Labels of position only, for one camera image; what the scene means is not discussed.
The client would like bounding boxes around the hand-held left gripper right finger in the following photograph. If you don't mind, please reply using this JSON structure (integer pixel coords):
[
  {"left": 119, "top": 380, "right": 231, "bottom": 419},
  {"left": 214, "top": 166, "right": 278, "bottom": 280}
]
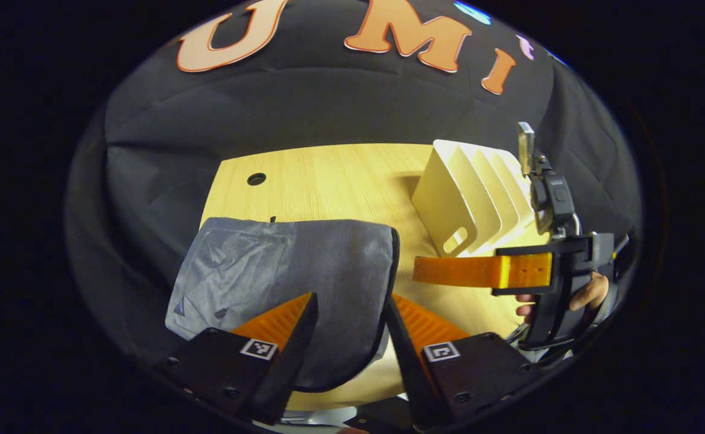
[{"left": 385, "top": 294, "right": 534, "bottom": 432}]

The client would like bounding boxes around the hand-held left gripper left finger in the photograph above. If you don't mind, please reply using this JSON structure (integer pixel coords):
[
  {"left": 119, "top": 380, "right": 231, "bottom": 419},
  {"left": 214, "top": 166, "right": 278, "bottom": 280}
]
[{"left": 153, "top": 292, "right": 320, "bottom": 426}]

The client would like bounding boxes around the white bookshelf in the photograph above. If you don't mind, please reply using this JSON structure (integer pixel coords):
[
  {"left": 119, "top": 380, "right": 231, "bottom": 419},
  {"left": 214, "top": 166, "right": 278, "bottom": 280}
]
[{"left": 411, "top": 140, "right": 537, "bottom": 259}]

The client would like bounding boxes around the grey schoolbag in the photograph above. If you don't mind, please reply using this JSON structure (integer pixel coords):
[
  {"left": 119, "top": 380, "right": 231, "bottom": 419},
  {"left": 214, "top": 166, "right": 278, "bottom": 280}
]
[{"left": 165, "top": 217, "right": 401, "bottom": 392}]

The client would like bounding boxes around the black backdrop cloth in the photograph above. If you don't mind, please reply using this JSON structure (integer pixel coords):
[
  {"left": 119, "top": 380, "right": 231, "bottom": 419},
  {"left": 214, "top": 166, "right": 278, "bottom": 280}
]
[{"left": 66, "top": 0, "right": 642, "bottom": 362}]

